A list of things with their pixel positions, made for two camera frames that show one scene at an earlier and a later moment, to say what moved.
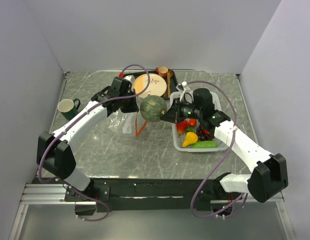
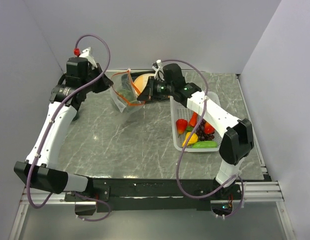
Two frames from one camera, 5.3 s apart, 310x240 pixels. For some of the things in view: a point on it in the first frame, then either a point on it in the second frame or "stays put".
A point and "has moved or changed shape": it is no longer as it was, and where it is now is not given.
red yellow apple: x=181 y=126 stays put
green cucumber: x=204 y=144 stays put
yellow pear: x=191 y=137 stays put
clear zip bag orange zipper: x=130 y=124 has moved or changed shape
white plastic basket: x=177 y=139 stays put
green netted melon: x=152 y=107 has moved or changed shape
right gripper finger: x=170 y=115 -> x=144 y=96
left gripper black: x=133 y=108 -> x=106 y=83
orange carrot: x=192 y=122 stays put
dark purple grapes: x=202 y=136 stays put
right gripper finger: x=172 y=111 -> x=151 y=88
